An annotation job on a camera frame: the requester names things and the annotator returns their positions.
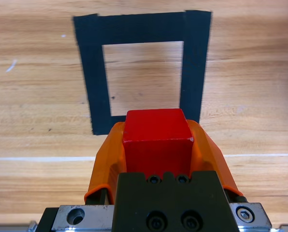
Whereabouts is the red wooden cube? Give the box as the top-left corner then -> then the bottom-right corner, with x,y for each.
122,108 -> 194,179

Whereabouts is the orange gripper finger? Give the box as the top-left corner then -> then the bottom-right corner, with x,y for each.
186,119 -> 244,196
84,122 -> 128,203

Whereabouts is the black tape square outline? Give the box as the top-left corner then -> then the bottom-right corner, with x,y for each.
73,10 -> 212,136

